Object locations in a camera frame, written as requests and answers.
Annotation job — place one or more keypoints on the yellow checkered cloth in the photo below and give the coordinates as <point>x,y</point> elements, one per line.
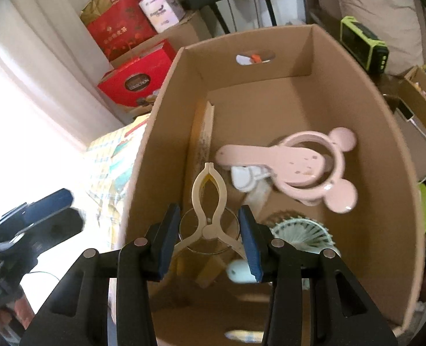
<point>103,173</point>

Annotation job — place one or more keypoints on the red gift bag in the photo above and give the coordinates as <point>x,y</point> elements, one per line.
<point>121,30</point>

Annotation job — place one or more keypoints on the small pink box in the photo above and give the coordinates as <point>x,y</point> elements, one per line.
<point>162,7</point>

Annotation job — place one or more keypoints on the green and black device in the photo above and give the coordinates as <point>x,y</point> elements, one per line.
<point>362,43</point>

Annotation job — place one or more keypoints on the closed brown cardboard box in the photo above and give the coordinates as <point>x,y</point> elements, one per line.
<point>193,27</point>

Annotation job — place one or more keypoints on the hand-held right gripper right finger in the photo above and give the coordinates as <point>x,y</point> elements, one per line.
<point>251,245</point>

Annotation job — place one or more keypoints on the white curtain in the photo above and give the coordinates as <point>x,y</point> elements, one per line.
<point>36,61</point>

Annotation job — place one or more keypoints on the red gift box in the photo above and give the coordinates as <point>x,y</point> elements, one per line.
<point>137,79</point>

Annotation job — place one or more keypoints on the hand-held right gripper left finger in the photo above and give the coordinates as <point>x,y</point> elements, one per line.
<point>168,241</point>

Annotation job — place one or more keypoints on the large cardboard box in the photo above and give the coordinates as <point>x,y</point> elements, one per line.
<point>371,173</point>

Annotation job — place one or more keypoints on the small open cardboard box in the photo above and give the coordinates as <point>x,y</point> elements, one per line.
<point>423,97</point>

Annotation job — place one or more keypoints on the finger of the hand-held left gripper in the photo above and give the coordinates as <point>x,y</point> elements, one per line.
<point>49,203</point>
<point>60,227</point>

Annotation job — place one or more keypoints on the beige plastic tongs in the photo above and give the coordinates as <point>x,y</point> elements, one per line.
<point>209,202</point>

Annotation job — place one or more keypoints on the pink mouse-ear handheld fan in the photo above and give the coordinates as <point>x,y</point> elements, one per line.
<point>299,165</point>

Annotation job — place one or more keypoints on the mint green handheld fan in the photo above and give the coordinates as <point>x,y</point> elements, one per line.
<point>303,236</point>

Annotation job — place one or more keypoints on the beige pillow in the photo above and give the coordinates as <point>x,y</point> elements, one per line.
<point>375,7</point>

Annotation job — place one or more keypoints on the printed paper hand fan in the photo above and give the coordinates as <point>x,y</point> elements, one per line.
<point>126,151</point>

